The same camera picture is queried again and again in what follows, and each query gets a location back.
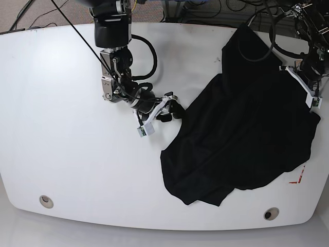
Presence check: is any right table cable grommet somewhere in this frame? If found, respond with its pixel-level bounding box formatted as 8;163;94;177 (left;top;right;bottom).
264;207;280;221

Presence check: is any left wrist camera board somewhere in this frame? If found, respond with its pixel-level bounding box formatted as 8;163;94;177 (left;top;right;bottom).
312;97;322;109

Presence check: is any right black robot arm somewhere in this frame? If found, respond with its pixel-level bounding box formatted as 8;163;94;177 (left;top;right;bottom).
84;1;185;136

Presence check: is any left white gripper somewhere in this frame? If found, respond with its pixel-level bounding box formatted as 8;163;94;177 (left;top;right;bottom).
279;66;322;107

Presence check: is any left table cable grommet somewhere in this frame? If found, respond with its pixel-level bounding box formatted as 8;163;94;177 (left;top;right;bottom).
39;196;54;209

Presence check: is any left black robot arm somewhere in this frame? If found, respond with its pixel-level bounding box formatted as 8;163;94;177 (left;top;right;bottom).
241;1;328;108

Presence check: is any red tape rectangle marking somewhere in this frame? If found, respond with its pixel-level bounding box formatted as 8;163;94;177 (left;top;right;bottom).
288;164;306;184

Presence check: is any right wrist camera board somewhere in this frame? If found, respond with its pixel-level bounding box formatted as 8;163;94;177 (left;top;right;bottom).
137;126;147;137

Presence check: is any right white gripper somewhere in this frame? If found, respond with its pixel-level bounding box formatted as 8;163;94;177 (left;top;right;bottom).
131;91;185;131

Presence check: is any black t-shirt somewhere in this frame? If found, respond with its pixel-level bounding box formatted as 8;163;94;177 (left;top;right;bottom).
160;25;321;206

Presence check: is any table cable grommet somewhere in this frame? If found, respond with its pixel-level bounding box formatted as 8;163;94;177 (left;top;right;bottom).
264;207;280;221
39;196;54;209

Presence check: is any black cable on floor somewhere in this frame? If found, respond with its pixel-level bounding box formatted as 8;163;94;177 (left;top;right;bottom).
10;0;70;30

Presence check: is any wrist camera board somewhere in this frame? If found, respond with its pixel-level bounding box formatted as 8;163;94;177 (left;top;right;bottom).
312;97;322;109
137;126;147;137

